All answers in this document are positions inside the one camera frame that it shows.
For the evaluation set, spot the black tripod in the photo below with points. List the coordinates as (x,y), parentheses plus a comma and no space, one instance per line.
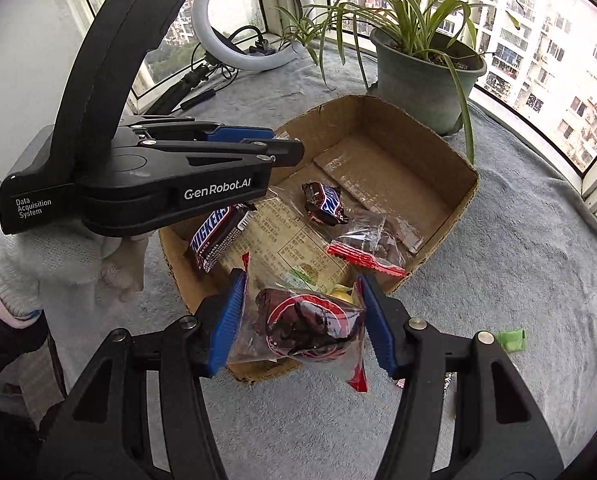
(178,92)

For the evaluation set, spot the spider plant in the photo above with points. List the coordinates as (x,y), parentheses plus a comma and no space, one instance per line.
(408,5)

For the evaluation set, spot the brown chocolate bar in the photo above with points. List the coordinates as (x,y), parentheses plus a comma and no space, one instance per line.
(213,237)
(324,202)

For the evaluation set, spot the cardboard box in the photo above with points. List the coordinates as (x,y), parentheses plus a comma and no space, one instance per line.
(378,160)

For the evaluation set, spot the grey-green flower pot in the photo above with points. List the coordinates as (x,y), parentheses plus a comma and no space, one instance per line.
(418,90)

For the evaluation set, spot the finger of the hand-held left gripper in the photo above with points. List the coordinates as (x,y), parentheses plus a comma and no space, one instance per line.
(243,132)
(258,152)

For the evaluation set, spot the clear red-edged snack packet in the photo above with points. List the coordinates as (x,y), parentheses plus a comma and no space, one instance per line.
(366,252)

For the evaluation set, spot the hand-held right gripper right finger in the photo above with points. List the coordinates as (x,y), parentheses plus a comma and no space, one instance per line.
(378,330)

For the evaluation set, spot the grey blanket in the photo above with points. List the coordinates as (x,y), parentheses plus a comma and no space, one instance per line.
(518,240)

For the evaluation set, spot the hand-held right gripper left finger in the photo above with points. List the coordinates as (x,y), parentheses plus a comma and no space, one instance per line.
(228,325)

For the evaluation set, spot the green candy packet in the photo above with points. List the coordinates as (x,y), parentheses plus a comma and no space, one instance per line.
(512,340)

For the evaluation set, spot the large clear cake packet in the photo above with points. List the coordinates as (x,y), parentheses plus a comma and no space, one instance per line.
(278,242)

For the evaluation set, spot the person's left hand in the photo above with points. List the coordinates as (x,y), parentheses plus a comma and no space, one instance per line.
(123,265)

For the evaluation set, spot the yellow candy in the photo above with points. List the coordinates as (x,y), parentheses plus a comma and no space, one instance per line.
(341,292)

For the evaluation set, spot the red label dried fruit packet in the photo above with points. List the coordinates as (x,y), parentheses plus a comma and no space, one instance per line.
(303,320)

